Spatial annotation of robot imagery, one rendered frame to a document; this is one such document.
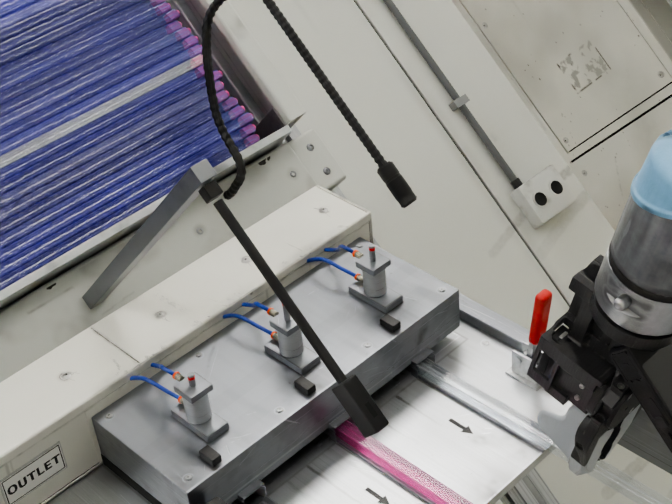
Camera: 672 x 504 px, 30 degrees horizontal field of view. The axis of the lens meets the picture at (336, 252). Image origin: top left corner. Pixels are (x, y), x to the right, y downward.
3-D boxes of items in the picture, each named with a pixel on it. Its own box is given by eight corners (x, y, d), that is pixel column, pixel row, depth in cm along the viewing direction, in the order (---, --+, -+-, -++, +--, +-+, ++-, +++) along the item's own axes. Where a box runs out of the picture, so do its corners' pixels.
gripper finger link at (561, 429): (536, 436, 110) (565, 371, 103) (588, 480, 107) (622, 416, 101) (514, 454, 108) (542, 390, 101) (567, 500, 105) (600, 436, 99)
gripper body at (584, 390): (578, 333, 106) (617, 239, 97) (659, 397, 102) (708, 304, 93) (522, 381, 102) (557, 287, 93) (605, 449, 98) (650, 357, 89)
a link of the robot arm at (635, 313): (729, 269, 90) (666, 326, 86) (709, 308, 94) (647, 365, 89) (646, 210, 93) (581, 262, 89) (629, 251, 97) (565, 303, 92)
